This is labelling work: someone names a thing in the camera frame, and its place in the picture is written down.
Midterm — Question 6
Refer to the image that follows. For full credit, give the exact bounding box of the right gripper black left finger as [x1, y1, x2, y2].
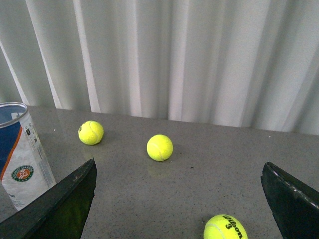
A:
[0, 159, 97, 239]

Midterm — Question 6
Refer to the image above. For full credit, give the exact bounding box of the white pleated curtain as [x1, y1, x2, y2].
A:
[0, 0, 319, 134]

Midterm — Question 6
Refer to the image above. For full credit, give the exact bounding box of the yellow Wilson 3 tennis ball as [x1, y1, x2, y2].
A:
[203, 214, 248, 239]

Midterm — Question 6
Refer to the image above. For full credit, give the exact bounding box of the yellow tennis ball middle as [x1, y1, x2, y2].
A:
[78, 120, 104, 145]

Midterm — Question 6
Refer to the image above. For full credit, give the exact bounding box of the blue white tennis ball can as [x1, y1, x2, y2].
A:
[0, 102, 56, 211]

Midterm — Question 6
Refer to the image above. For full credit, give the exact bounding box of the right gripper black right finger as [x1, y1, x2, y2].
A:
[261, 162, 319, 239]

